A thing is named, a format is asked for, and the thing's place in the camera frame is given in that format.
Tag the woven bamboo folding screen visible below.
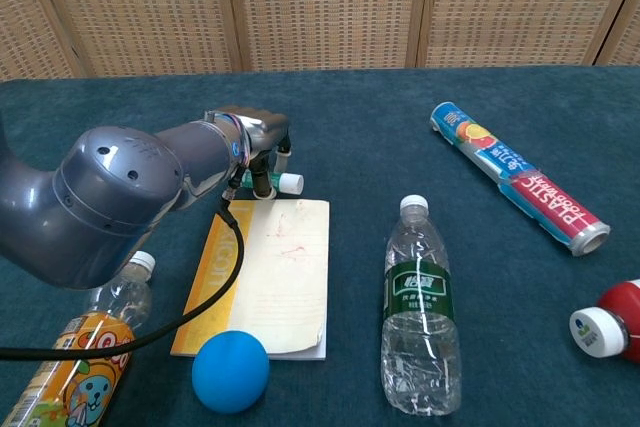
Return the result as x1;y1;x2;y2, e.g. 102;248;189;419
0;0;640;81

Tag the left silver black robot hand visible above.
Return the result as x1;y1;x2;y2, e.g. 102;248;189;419
203;105;293;199

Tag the plastic food wrap roll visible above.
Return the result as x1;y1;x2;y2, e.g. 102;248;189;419
429;100;612;258

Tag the orange label drink bottle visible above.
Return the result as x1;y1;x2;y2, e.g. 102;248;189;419
0;250;157;427

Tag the blue table cloth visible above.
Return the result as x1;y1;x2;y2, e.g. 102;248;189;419
0;64;640;427

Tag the blue ball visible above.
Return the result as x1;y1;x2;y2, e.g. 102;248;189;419
191;329;271;415

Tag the orange and cream booklet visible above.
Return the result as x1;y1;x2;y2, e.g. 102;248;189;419
169;199;331;362

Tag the small green white tube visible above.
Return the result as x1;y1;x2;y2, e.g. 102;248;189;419
238;169;305;195

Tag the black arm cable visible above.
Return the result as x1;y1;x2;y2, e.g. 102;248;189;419
0;181;246;361

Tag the clear green label water bottle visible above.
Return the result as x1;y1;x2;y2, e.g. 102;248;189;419
380;194;463;417

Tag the red white label bottle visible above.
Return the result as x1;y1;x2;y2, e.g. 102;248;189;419
568;278;640;364

